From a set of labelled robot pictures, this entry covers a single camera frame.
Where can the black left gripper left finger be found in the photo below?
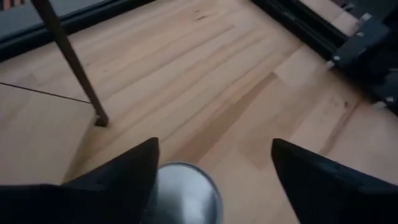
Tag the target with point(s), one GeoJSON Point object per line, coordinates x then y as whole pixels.
{"type": "Point", "coordinates": [136, 174]}

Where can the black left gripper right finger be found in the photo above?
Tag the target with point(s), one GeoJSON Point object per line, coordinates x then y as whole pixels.
{"type": "Point", "coordinates": [304, 180]}

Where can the green oranges label can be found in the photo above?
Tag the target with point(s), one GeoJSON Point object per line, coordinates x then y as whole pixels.
{"type": "Point", "coordinates": [186, 193]}

